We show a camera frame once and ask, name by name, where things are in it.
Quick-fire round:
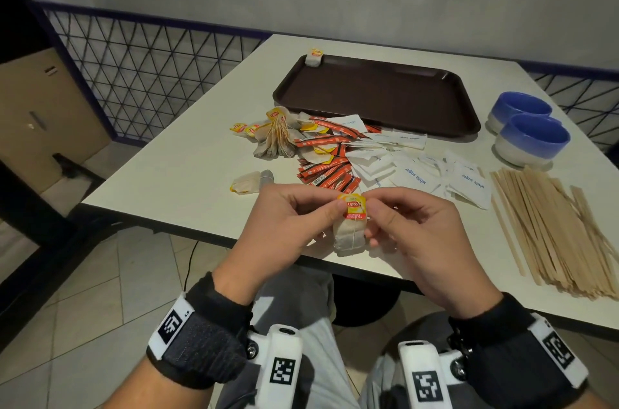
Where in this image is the person's left hand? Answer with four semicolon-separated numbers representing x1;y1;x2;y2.
211;183;348;306

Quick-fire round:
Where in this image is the person's right hand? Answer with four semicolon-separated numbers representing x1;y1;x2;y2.
360;186;504;320

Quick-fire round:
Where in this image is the pile of white sugar sachets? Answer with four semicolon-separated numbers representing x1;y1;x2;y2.
338;114;493;211

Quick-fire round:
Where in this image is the pile of red coffee sticks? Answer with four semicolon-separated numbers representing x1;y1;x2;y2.
292;115;383;193

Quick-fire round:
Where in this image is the pile of tea bags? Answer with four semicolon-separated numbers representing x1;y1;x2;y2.
230;106;347;166

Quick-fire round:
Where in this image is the pile of wooden stirrers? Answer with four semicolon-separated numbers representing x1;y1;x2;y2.
489;166;619;301

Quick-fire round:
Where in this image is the brown plastic tray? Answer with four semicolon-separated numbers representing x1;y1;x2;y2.
272;54;482;139

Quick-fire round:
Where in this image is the person's left forearm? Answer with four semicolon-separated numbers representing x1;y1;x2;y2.
104;355;216;409

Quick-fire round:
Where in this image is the blue and white bowl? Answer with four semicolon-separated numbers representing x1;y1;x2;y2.
486;92;553;135
493;113;571;168

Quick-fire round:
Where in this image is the brown cardboard box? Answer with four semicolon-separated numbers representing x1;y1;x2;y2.
0;46;113;194

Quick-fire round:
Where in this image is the dark blue cabinet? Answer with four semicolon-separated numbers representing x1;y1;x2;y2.
0;0;49;66

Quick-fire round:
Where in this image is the black table pedestal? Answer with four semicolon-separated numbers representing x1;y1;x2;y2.
331;273;402;327

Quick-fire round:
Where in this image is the black left camera cable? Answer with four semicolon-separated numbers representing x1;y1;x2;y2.
182;240;200;294

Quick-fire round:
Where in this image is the black right wrist strap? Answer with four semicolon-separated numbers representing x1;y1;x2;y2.
447;292;590;409

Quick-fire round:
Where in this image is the black wrist strap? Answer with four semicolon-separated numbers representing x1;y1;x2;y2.
146;272;255;390
447;292;590;409

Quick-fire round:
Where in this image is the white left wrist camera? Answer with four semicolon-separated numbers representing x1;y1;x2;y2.
246;324;304;409

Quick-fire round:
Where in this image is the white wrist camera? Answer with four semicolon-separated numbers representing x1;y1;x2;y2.
246;324;304;409
397;339;467;409

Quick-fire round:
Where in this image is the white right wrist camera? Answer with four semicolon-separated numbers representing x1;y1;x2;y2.
397;339;467;409

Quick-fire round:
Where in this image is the black left wrist strap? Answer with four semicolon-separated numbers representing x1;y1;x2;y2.
146;272;255;390

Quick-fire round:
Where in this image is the black metal furniture frame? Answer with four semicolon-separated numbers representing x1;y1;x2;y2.
0;152;122;352

